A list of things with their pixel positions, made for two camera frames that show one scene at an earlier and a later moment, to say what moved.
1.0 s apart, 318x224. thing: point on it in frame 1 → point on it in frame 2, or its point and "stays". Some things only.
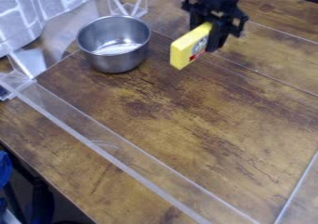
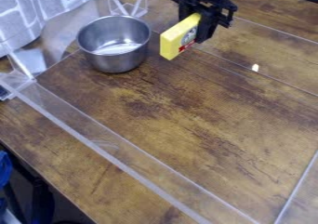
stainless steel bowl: [113, 41] stays
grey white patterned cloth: [25, 6] stays
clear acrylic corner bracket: [136, 9] stays
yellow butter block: [188, 46] → [180, 36]
